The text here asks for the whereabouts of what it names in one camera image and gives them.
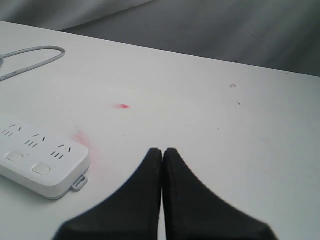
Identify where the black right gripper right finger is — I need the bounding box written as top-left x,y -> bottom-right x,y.
162,148 -> 277,240

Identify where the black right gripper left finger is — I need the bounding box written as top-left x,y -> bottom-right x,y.
54,148 -> 163,240

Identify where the white five-outlet power strip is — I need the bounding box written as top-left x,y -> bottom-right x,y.
0,114 -> 91,200

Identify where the grey backdrop cloth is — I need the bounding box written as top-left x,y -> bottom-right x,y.
0,0 -> 320,76

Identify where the grey power cord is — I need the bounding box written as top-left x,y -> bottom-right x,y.
0,45 -> 66,83

